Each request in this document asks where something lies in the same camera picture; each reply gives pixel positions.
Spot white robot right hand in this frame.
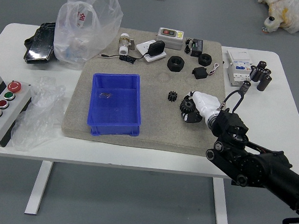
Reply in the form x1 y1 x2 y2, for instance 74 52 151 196
179 89 222 127

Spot large black gear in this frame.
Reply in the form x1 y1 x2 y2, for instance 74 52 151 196
179 97 200 119

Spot small black gear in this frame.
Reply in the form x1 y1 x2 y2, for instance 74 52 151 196
167 90 180 104

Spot big black hex nut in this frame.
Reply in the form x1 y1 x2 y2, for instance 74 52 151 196
166 55 186 74

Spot blue plastic box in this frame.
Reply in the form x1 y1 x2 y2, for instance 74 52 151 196
86 71 145 140

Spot grey control box coloured buttons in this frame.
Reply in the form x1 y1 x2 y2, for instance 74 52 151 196
0 72 35 150

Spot white circuit breaker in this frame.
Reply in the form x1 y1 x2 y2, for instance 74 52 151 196
223 48 255 88

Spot grey-brown mat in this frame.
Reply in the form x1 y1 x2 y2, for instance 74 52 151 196
60 24 236 160

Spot small clear plastic packet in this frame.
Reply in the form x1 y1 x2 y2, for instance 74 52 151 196
99 91 114 100

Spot brass valve with white fittings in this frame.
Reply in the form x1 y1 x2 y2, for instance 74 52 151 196
118 33 137 57

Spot white table leg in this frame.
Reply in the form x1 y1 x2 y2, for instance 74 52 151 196
209 176 233 224
24 160 54 216

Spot plush toy in plastic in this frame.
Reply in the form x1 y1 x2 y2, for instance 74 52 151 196
254 0 299 39

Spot white plastic bag red print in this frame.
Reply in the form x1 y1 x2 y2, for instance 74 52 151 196
51 0 125 74

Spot crumpled clear plastic bag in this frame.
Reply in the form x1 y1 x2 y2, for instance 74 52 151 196
9 74 68 154

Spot black plastic tray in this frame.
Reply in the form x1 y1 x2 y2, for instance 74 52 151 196
23 20 57 66

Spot small black module with wires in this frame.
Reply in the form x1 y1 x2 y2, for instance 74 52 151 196
191 61 221 81

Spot black terminal module with cable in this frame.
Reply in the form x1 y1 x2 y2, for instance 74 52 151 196
184 37 205 58

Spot grey push-button switch box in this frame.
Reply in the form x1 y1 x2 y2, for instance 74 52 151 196
156 27 185 51

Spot black power adapter with cord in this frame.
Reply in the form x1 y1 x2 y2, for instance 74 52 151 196
99 36 166 67

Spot white wall socket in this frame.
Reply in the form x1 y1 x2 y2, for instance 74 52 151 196
135 39 169 64

